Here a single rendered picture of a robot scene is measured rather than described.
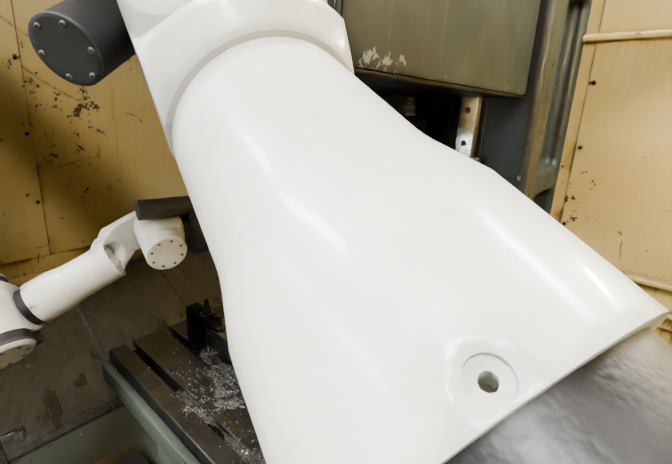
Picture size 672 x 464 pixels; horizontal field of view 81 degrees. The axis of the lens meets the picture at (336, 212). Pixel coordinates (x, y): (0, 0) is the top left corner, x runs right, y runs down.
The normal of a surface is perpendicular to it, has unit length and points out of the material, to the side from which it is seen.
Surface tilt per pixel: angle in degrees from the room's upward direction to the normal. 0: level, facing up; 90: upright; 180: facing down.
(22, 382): 24
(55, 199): 90
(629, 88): 90
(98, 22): 62
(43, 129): 90
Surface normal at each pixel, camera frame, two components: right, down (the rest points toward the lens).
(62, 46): -0.18, 0.70
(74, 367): 0.36, -0.80
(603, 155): -0.65, 0.17
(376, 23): 0.76, 0.21
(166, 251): 0.57, 0.47
